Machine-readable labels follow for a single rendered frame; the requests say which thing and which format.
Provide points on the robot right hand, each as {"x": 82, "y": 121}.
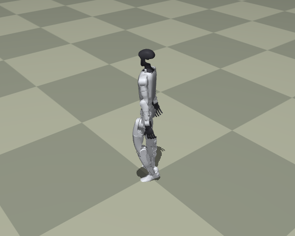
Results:
{"x": 156, "y": 106}

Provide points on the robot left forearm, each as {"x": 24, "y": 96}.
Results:
{"x": 145, "y": 110}

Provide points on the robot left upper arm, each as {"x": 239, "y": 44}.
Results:
{"x": 143, "y": 84}

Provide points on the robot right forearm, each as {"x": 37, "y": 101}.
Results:
{"x": 155, "y": 99}

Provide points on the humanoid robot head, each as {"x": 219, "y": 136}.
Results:
{"x": 146, "y": 54}

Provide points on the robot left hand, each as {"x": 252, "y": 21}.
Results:
{"x": 149, "y": 132}

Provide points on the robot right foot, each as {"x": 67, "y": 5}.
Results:
{"x": 154, "y": 168}

